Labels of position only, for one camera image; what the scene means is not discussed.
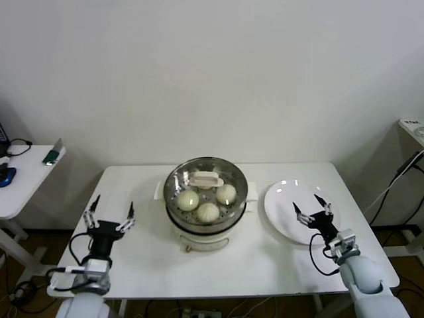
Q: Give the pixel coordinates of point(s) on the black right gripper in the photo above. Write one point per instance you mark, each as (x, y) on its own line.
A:
(323, 225)

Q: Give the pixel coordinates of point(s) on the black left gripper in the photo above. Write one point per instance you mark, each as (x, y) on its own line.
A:
(104, 235)

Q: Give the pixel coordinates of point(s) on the glass pot lid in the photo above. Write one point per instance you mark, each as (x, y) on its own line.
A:
(205, 179)

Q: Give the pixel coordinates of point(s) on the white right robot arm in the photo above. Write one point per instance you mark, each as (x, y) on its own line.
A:
(361, 271)

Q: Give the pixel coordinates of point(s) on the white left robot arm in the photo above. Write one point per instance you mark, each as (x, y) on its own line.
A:
(96, 275)

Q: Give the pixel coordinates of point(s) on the perforated steel steamer basket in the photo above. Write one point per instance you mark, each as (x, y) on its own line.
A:
(205, 227)

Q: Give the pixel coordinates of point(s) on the white round plate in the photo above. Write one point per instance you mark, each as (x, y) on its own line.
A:
(281, 205)

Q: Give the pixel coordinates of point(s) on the white work table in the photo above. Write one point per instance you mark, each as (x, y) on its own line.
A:
(149, 258)

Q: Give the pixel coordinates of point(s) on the white electric cooking pot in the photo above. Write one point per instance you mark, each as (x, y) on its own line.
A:
(202, 242)

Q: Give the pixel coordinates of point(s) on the white side table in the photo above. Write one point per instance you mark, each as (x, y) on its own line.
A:
(26, 172)

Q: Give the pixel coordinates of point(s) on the blue computer mouse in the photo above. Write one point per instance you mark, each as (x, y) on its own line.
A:
(6, 175)

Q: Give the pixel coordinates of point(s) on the white shelf stand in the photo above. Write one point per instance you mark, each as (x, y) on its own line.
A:
(410, 139)

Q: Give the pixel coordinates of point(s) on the power strip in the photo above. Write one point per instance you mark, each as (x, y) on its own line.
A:
(198, 313)

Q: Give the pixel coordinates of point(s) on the clear glass dish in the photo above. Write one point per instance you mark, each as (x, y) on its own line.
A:
(420, 131)

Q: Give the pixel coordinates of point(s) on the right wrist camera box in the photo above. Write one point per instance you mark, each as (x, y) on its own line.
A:
(344, 244)

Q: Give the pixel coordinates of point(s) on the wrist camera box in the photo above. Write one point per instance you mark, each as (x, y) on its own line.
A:
(344, 244)
(64, 281)

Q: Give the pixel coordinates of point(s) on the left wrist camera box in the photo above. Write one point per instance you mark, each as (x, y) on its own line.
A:
(64, 281)

